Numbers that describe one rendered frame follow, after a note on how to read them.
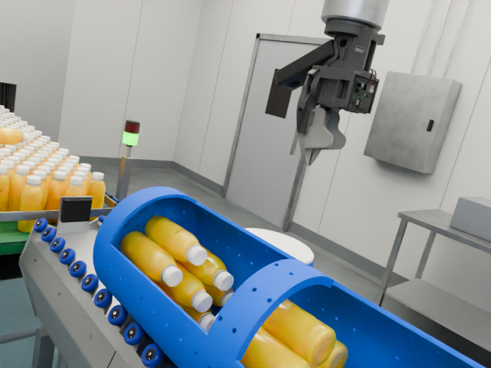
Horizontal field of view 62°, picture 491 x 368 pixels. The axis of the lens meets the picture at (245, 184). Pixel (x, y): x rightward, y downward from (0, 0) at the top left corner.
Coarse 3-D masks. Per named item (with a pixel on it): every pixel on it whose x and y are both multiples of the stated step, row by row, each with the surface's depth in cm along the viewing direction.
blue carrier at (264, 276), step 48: (144, 192) 92; (96, 240) 89; (240, 240) 93; (144, 288) 75; (240, 288) 64; (288, 288) 62; (336, 288) 72; (192, 336) 64; (240, 336) 59; (336, 336) 78; (384, 336) 69
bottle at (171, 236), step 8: (160, 216) 97; (152, 224) 95; (160, 224) 93; (168, 224) 93; (176, 224) 94; (152, 232) 94; (160, 232) 92; (168, 232) 90; (176, 232) 89; (184, 232) 89; (160, 240) 91; (168, 240) 89; (176, 240) 88; (184, 240) 87; (192, 240) 88; (168, 248) 89; (176, 248) 87; (184, 248) 86; (176, 256) 88; (184, 256) 87
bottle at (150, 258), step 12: (132, 240) 91; (144, 240) 90; (132, 252) 89; (144, 252) 87; (156, 252) 86; (168, 252) 88; (144, 264) 86; (156, 264) 84; (168, 264) 85; (156, 276) 84
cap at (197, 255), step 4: (192, 248) 86; (196, 248) 86; (200, 248) 86; (192, 252) 85; (196, 252) 85; (200, 252) 86; (204, 252) 86; (188, 256) 86; (192, 256) 85; (196, 256) 85; (200, 256) 86; (204, 256) 87; (192, 260) 85; (196, 260) 86; (200, 260) 86; (204, 260) 87; (196, 264) 86; (200, 264) 87
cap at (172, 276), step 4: (168, 268) 83; (172, 268) 83; (176, 268) 84; (164, 272) 83; (168, 272) 82; (172, 272) 82; (176, 272) 83; (180, 272) 84; (164, 276) 83; (168, 276) 82; (172, 276) 83; (176, 276) 83; (180, 276) 84; (164, 280) 83; (168, 280) 82; (172, 280) 83; (176, 280) 84; (180, 280) 85; (168, 284) 83; (172, 284) 83; (176, 284) 84
